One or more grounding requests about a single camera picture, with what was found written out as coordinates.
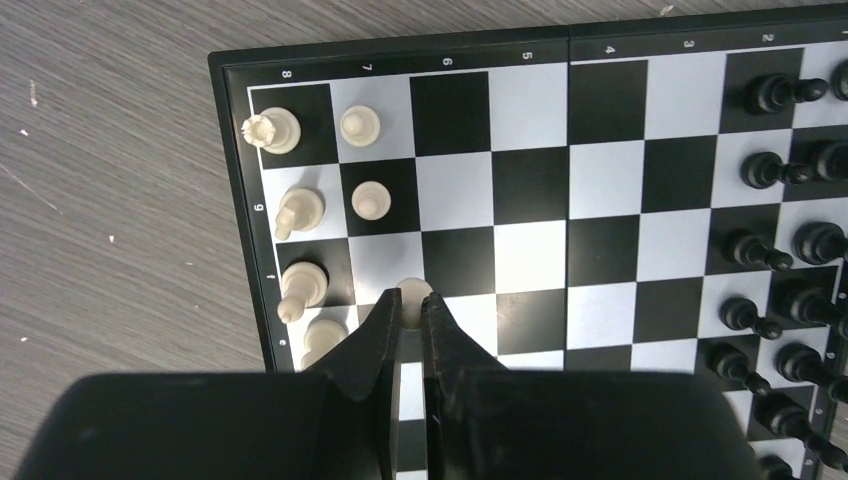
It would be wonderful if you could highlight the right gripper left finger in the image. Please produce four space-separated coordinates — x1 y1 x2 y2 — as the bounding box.
16 288 402 479

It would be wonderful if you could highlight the white pawn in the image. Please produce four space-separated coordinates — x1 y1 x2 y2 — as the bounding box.
340 105 381 147
396 277 433 330
351 181 391 221

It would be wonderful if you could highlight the black rook corner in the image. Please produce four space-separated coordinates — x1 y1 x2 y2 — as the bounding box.
830 60 848 102

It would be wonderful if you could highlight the black queen piece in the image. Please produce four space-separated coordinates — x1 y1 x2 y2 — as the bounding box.
774 343 847 403

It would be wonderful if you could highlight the black king piece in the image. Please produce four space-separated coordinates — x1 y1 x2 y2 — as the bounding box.
775 281 847 339

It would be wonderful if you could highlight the white chess piece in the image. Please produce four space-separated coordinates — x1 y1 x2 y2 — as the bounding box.
274 188 325 241
241 107 302 155
301 319 348 370
277 261 329 324

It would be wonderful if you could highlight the black white chessboard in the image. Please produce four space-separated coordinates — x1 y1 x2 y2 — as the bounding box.
207 3 848 480

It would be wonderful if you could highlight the black knight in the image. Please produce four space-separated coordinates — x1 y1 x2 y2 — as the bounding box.
811 140 847 182

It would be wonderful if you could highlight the black bishop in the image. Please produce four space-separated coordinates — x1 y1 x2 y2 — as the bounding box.
752 392 847 472
791 221 847 265

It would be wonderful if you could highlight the black pawn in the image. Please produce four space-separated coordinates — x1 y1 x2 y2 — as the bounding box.
758 455 798 480
740 151 814 190
747 73 829 114
706 344 772 395
723 230 793 271
719 297 783 340

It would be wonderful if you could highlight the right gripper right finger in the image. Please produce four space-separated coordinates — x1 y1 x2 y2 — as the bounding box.
421 293 761 479

